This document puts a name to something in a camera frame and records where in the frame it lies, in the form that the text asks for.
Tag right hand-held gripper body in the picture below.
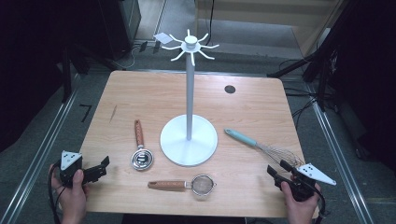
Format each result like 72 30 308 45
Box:
279 162 337 203

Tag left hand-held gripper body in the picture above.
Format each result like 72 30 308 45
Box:
59 150 98 189

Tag wooden handled steel ladle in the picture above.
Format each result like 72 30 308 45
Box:
130 119 155 172

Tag teal handled whisk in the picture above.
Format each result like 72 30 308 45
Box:
223 128 304 169

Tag wooden handled mesh strainer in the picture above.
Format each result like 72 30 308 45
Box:
147 174 218 198

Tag white utensil rack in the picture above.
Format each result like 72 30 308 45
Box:
160 28 220 167

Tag person's right hand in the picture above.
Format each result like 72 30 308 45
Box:
279 181 322 224

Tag person's left hand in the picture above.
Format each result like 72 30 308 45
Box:
49 163 91 224

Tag black metal stand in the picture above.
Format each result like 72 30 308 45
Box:
59 43 76 105
266 0 362 114

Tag black cabinet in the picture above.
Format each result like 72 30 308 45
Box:
92 0 142 62

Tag white paper sheet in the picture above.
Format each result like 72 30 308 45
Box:
152 32 174 45

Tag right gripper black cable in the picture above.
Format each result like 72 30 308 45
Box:
302 178 329 224

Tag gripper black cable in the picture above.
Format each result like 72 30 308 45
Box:
47 162 68 224
302 178 329 224

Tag aluminium floor rail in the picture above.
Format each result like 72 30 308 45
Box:
0 74 82 224
305 83 375 224

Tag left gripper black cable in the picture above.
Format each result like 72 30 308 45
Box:
47 162 68 224

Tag black floor cables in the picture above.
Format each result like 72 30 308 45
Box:
279 58 335 130

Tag white floor cable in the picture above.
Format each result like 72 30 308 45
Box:
119 46 137 70

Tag black hanging cable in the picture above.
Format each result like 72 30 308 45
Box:
205 0 217 47

